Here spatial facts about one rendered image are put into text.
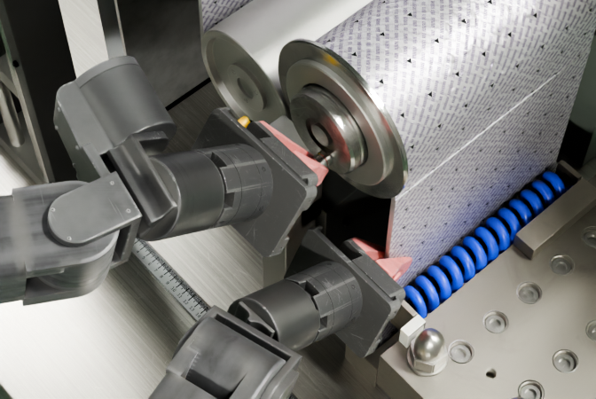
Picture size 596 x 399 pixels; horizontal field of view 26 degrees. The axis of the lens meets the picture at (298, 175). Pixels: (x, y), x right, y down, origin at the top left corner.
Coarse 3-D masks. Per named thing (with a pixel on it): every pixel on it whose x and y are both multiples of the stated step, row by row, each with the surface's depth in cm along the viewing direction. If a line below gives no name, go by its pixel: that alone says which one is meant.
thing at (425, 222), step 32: (576, 64) 112; (544, 96) 112; (512, 128) 111; (544, 128) 117; (448, 160) 106; (480, 160) 111; (512, 160) 117; (544, 160) 124; (416, 192) 105; (448, 192) 111; (480, 192) 117; (512, 192) 123; (416, 224) 110; (448, 224) 116; (480, 224) 123; (384, 256) 112; (416, 256) 116
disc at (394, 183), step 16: (288, 48) 101; (304, 48) 99; (320, 48) 97; (288, 64) 103; (336, 64) 96; (352, 80) 96; (368, 96) 95; (384, 112) 95; (384, 128) 96; (400, 144) 96; (400, 160) 97; (400, 176) 99; (368, 192) 105; (384, 192) 103; (400, 192) 101
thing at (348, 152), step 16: (304, 96) 99; (320, 96) 99; (304, 112) 101; (320, 112) 98; (336, 112) 98; (304, 128) 102; (320, 128) 100; (336, 128) 98; (352, 128) 98; (320, 144) 103; (336, 144) 100; (352, 144) 98; (336, 160) 101; (352, 160) 99
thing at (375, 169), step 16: (304, 64) 99; (320, 64) 98; (288, 80) 103; (304, 80) 101; (320, 80) 99; (336, 80) 97; (288, 96) 105; (336, 96) 98; (352, 96) 96; (352, 112) 98; (368, 112) 96; (368, 128) 97; (368, 144) 99; (384, 144) 97; (368, 160) 100; (384, 160) 98; (352, 176) 104; (368, 176) 102; (384, 176) 100
